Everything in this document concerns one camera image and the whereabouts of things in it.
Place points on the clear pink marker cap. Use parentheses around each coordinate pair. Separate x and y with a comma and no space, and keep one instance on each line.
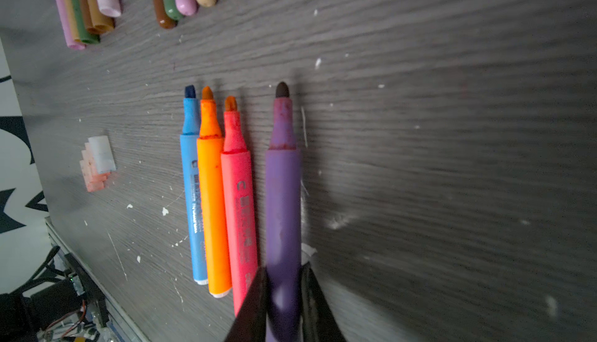
(92,184)

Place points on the blue marker pen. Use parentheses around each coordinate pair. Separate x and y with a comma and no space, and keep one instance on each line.
(188,150)

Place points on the light tan pen cap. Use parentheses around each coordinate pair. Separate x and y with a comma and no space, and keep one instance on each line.
(72,21)

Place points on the purple marker pen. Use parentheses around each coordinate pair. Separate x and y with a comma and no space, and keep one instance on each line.
(283,221)

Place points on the brown pen cap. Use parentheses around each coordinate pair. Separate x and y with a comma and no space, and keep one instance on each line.
(86,17)

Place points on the pink red marker pen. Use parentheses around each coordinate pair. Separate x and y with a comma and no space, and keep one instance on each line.
(237,177)

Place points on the green pen cap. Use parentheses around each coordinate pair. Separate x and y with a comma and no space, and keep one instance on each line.
(85,36)

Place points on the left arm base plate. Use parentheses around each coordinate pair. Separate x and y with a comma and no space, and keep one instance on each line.
(55,305)

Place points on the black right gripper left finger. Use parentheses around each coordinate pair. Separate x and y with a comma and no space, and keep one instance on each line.
(250,323)

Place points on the orange marker pen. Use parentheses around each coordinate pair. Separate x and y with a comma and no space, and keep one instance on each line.
(209,148)

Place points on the dark brown marker pen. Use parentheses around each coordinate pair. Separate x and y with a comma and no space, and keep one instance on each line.
(160,14)

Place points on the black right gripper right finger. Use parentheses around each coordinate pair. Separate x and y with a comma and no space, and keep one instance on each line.
(319,324)

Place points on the lilac pen cap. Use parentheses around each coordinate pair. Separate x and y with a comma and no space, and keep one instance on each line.
(69,40)

